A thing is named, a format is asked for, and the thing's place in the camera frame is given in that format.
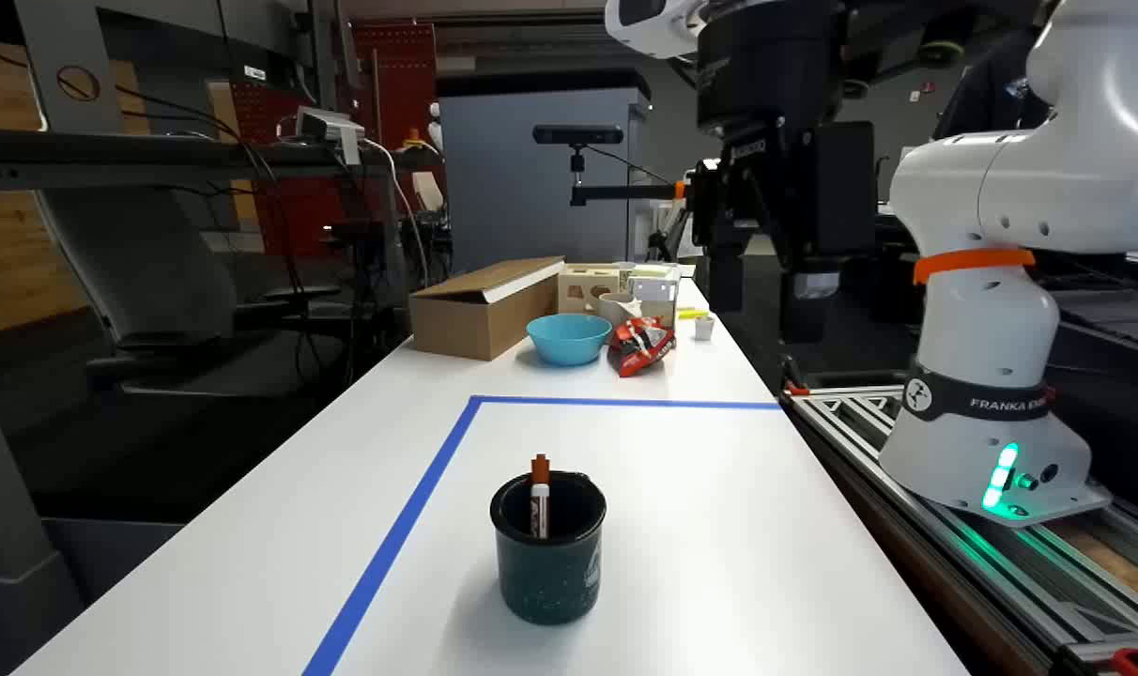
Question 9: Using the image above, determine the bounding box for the small cream wooden box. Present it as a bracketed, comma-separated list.
[557, 264, 635, 322]

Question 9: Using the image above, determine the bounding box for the grey workbench frame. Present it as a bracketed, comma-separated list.
[0, 125, 392, 379]

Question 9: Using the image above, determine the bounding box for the white plastic container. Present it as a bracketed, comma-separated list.
[626, 273, 685, 340]

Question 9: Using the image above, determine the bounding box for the dark teal mug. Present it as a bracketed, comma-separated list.
[488, 469, 612, 631]

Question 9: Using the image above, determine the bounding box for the orange capped white marker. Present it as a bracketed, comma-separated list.
[527, 452, 557, 543]

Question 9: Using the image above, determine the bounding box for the red tool cabinet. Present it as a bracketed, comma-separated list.
[352, 16, 444, 154]

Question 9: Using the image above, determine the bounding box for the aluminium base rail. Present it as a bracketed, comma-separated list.
[782, 379, 1138, 676]

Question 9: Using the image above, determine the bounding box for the red snack bag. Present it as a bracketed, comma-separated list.
[603, 313, 680, 383]

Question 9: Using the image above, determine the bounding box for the brown cardboard box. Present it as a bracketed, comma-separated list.
[404, 254, 566, 363]

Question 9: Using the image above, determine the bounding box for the black camera on stand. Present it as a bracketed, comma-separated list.
[528, 121, 695, 209]

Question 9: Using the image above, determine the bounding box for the light blue bowl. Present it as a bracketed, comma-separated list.
[522, 313, 615, 370]

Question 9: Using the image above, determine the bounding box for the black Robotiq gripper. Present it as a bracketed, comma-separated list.
[695, 0, 881, 347]

